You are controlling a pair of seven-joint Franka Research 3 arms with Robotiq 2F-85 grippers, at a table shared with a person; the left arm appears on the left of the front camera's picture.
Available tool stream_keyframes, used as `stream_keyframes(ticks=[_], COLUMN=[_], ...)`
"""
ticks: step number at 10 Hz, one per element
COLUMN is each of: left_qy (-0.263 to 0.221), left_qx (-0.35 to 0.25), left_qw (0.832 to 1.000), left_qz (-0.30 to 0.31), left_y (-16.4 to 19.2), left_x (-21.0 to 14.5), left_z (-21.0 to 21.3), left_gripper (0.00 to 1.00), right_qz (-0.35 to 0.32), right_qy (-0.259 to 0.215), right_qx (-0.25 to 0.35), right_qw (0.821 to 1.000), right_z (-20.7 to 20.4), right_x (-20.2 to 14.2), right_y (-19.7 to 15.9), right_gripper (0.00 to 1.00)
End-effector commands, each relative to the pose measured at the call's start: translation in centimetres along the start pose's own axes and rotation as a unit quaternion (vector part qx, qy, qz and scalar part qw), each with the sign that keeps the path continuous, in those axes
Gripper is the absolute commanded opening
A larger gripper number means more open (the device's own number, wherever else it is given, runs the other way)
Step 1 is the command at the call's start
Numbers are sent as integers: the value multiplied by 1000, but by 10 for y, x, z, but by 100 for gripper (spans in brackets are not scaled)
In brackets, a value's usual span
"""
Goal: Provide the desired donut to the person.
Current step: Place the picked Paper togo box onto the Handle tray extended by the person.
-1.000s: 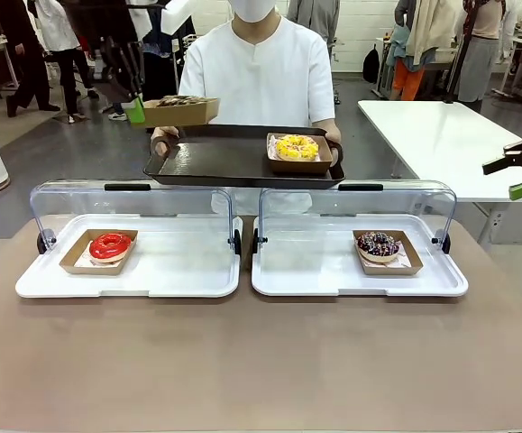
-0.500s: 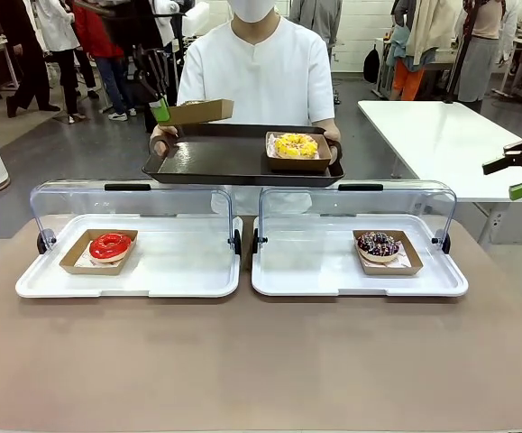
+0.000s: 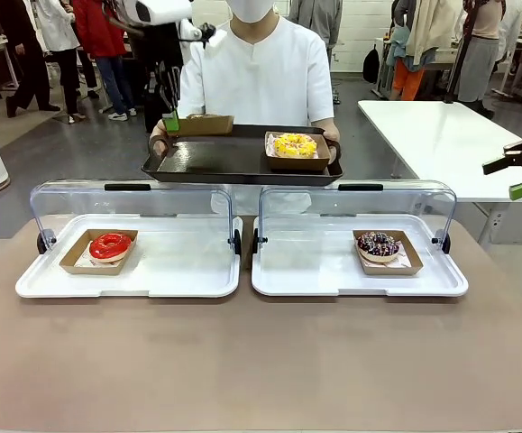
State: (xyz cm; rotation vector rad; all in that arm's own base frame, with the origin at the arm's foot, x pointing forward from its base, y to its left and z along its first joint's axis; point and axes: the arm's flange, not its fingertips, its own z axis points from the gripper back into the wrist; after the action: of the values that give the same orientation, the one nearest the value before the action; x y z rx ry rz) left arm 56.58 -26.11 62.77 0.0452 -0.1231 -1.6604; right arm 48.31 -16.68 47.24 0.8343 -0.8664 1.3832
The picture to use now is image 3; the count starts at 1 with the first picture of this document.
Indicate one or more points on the bystander in white coat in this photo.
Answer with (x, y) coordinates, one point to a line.
(64, 31)

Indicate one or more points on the bystander in black clothes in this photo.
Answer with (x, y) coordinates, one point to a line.
(28, 54)

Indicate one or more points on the bystander in navy clothes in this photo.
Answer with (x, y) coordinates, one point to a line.
(150, 118)

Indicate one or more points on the black camera pole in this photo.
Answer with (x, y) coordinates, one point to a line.
(455, 76)

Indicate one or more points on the yellow sprinkled donut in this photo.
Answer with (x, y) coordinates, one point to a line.
(294, 146)

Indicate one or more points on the dark donut with coloured sprinkles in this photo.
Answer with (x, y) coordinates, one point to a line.
(378, 252)

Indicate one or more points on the white plastic display tray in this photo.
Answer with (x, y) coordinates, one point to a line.
(184, 270)
(314, 270)

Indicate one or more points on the brown cardboard donut box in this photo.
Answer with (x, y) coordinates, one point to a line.
(296, 163)

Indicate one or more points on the white side table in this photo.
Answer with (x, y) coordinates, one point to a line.
(445, 135)

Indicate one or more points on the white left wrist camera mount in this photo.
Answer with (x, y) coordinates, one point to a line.
(208, 38)

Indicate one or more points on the dark brown serving tray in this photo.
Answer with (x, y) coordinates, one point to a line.
(215, 158)

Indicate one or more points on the bystander in grey skirt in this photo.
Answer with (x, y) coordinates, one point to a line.
(481, 58)

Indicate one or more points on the person left forearm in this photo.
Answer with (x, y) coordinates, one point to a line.
(323, 124)

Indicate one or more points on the chocolate sprinkled donut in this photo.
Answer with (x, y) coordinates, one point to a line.
(391, 269)

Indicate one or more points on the black backpack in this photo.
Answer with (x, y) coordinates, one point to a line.
(371, 65)

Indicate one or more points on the person in white shirt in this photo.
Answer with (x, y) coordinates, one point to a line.
(260, 76)

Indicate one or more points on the bystander in red sweater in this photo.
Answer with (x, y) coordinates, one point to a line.
(103, 31)

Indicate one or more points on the person left hand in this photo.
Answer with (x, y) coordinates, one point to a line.
(332, 137)

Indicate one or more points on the bystander in orange shorts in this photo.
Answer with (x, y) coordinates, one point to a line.
(416, 45)

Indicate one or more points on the bystander in grey shirt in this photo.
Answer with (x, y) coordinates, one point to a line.
(319, 18)

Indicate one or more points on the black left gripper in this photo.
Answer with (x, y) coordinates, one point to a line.
(168, 58)

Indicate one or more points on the white face mask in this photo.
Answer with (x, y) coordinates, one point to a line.
(249, 10)

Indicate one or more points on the person right hand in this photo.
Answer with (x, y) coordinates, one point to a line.
(158, 135)

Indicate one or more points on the clear plastic hinged cover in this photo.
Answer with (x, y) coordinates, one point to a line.
(355, 200)
(130, 200)

